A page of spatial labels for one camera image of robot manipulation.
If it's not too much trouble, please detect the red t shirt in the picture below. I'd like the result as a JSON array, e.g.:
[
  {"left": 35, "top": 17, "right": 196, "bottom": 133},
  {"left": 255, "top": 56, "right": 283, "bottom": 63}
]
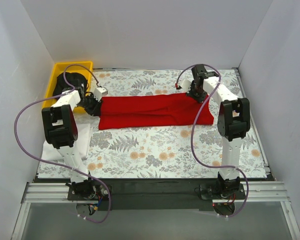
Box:
[{"left": 98, "top": 93, "right": 201, "bottom": 130}]

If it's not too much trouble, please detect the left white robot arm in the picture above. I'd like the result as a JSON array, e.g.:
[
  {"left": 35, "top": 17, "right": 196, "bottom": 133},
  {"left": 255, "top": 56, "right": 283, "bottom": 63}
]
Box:
[{"left": 41, "top": 86, "right": 108, "bottom": 200}]

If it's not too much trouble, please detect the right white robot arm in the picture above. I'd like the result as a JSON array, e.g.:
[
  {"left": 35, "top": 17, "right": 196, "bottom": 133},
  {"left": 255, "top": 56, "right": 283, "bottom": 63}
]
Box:
[{"left": 179, "top": 64, "right": 251, "bottom": 199}]

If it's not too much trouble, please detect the black crumpled t shirt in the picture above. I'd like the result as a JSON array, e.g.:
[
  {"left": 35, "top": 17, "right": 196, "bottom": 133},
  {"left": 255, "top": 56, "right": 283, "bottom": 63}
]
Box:
[{"left": 52, "top": 72, "right": 88, "bottom": 97}]

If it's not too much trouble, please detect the yellow plastic bin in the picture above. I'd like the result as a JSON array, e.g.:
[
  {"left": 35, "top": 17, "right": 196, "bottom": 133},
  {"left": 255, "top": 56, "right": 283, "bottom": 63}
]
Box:
[{"left": 41, "top": 61, "right": 94, "bottom": 119}]

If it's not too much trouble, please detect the white folded t shirt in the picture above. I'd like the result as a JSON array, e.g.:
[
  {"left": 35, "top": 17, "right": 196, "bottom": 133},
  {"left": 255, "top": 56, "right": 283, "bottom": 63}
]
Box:
[{"left": 41, "top": 123, "right": 93, "bottom": 161}]

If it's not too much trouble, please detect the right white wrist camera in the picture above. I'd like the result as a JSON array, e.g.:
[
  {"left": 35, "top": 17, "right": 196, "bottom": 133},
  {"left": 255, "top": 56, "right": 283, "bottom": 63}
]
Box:
[{"left": 175, "top": 79, "right": 192, "bottom": 93}]

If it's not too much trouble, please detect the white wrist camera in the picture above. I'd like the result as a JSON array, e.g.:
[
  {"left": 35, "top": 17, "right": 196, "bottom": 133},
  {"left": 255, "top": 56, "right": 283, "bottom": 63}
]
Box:
[
  {"left": 175, "top": 79, "right": 192, "bottom": 93},
  {"left": 93, "top": 86, "right": 108, "bottom": 100}
]

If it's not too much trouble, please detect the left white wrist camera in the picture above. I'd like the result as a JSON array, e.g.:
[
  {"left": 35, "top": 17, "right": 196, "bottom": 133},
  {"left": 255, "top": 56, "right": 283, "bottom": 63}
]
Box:
[{"left": 93, "top": 86, "right": 108, "bottom": 100}]

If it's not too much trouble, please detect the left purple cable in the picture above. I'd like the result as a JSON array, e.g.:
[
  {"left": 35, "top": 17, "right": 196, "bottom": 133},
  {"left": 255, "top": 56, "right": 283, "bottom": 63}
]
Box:
[{"left": 14, "top": 64, "right": 113, "bottom": 224}]

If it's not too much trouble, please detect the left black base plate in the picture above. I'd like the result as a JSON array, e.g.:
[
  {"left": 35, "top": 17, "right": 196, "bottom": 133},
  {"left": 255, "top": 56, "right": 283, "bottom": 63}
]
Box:
[{"left": 67, "top": 183, "right": 112, "bottom": 201}]

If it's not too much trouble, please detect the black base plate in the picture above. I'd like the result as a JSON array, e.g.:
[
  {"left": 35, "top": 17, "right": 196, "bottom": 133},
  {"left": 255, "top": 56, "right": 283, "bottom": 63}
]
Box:
[
  {"left": 198, "top": 183, "right": 246, "bottom": 200},
  {"left": 67, "top": 183, "right": 112, "bottom": 201}
]

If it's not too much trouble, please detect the aluminium frame rail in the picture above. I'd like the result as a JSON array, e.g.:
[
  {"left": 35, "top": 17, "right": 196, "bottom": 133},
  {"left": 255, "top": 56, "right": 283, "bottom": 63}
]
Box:
[{"left": 22, "top": 179, "right": 290, "bottom": 203}]

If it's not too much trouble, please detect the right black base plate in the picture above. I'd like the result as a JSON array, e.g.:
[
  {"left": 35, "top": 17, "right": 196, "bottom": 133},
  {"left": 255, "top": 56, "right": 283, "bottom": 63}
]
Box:
[{"left": 198, "top": 183, "right": 246, "bottom": 200}]

